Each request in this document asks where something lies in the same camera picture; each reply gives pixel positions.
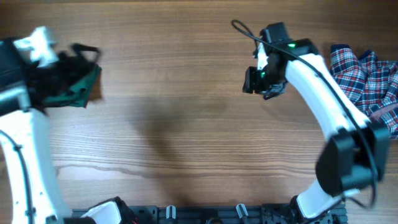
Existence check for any dark green cloth garment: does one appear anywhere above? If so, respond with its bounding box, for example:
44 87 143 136
43 65 102 108

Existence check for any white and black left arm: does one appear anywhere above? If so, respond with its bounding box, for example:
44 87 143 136
1 38 139 223

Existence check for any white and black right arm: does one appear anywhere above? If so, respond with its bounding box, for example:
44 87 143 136
243 39 389 223

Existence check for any plaid red blue shirt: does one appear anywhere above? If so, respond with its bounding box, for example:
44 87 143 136
330 44 397 139

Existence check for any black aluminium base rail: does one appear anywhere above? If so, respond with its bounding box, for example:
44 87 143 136
70 203 348 224

